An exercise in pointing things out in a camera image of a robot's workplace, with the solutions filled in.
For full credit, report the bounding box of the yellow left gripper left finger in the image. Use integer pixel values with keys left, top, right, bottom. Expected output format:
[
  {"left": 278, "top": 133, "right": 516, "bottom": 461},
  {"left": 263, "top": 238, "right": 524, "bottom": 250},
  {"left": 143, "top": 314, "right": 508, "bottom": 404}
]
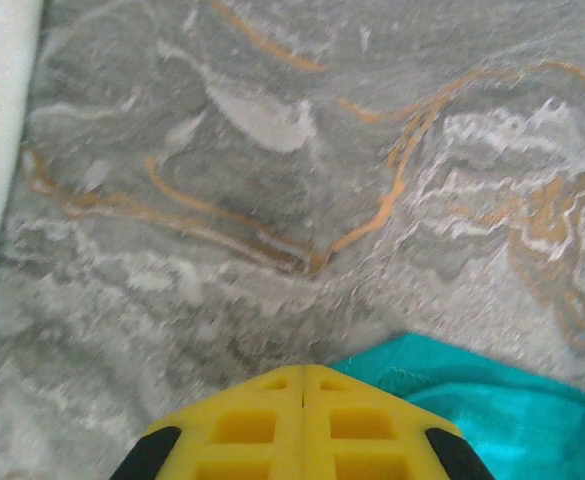
[{"left": 109, "top": 364, "right": 304, "bottom": 480}]

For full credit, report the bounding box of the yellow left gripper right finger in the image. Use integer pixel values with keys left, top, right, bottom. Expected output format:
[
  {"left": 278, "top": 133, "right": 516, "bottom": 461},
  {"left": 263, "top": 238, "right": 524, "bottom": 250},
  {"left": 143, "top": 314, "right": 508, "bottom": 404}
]
[{"left": 302, "top": 364, "right": 496, "bottom": 480}]

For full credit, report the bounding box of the teal t-shirt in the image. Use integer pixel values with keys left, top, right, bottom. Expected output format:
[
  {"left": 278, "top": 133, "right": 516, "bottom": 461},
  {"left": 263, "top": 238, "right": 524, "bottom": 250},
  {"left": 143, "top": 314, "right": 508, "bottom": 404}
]
[{"left": 330, "top": 332, "right": 585, "bottom": 480}]

